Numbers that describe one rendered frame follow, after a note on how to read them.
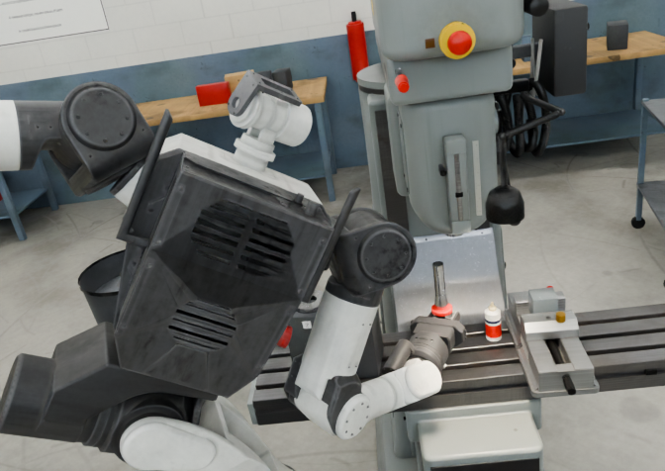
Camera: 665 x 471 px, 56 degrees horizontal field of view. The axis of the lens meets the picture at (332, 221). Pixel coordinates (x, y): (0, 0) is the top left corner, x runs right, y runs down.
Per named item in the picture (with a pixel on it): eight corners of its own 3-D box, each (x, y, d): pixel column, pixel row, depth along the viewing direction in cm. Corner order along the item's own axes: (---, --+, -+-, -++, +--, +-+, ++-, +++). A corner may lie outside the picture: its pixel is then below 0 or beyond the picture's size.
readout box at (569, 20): (592, 93, 153) (594, 3, 144) (553, 98, 153) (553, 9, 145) (565, 76, 171) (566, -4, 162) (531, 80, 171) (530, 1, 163)
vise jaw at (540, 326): (579, 336, 148) (579, 323, 146) (525, 341, 149) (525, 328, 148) (571, 323, 153) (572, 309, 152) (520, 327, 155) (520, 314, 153)
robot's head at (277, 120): (295, 165, 94) (318, 112, 93) (242, 149, 87) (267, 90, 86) (271, 150, 99) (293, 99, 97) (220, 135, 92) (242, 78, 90)
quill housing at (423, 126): (507, 233, 137) (502, 88, 124) (414, 243, 138) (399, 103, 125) (489, 199, 154) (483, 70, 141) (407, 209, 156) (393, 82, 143)
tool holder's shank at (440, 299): (450, 305, 141) (447, 261, 136) (444, 312, 139) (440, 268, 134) (438, 302, 143) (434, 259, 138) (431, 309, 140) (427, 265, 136)
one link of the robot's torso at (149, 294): (288, 451, 84) (401, 215, 78) (29, 384, 74) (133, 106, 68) (266, 347, 112) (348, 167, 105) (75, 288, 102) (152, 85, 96)
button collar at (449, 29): (476, 56, 107) (474, 20, 104) (441, 61, 107) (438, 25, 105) (474, 54, 108) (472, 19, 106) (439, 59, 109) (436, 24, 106)
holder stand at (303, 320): (379, 378, 156) (369, 311, 148) (294, 378, 161) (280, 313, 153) (384, 348, 167) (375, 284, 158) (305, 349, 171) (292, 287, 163)
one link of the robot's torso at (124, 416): (89, 468, 91) (117, 400, 89) (88, 412, 103) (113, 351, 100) (174, 478, 97) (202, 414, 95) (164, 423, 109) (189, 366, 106)
